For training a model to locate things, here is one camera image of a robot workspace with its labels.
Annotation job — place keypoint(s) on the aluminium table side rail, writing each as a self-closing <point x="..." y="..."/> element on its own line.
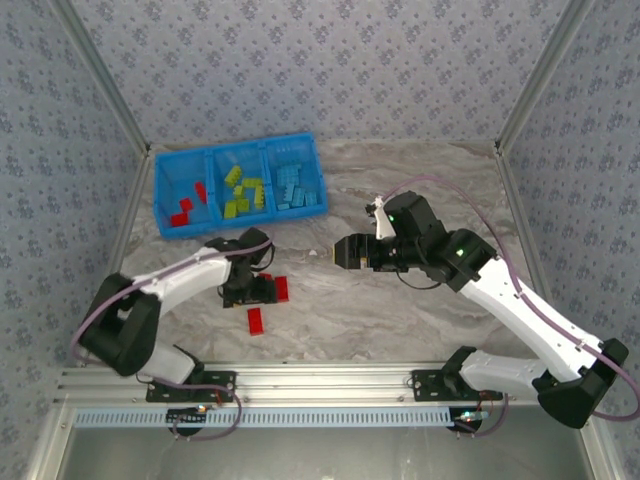
<point x="129" y="210"/>
<point x="518" y="210"/>

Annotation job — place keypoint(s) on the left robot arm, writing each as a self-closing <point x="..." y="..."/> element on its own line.
<point x="190" y="275"/>

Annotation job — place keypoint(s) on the small black controller board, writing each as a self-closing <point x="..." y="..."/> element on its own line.
<point x="467" y="420"/>
<point x="187" y="415"/>

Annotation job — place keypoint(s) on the wide aluminium cross rail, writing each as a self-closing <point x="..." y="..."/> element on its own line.
<point x="325" y="382"/>

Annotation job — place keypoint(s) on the green lego brick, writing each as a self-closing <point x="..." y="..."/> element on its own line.
<point x="243" y="205"/>
<point x="233" y="175"/>
<point x="258" y="198"/>
<point x="230" y="209"/>
<point x="252" y="184"/>
<point x="238" y="190"/>

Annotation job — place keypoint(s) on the aluminium frame post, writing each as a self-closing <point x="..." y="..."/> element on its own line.
<point x="540" y="75"/>
<point x="106" y="75"/>

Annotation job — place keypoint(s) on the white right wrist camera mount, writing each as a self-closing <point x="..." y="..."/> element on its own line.
<point x="382" y="222"/>

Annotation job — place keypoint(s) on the red lego brick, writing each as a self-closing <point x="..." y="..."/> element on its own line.
<point x="186" y="205"/>
<point x="256" y="321"/>
<point x="200" y="191"/>
<point x="265" y="276"/>
<point x="179" y="219"/>
<point x="281" y="288"/>

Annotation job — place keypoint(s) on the aluminium lower frame rail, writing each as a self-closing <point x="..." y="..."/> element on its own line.
<point x="47" y="445"/>
<point x="597" y="445"/>

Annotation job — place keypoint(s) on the small blue lego brick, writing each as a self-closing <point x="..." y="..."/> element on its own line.
<point x="283" y="205"/>

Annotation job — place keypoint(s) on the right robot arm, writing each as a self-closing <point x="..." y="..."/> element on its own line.
<point x="540" y="325"/>

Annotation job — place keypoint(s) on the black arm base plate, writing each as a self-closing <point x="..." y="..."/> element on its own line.
<point x="425" y="385"/>
<point x="225" y="385"/>

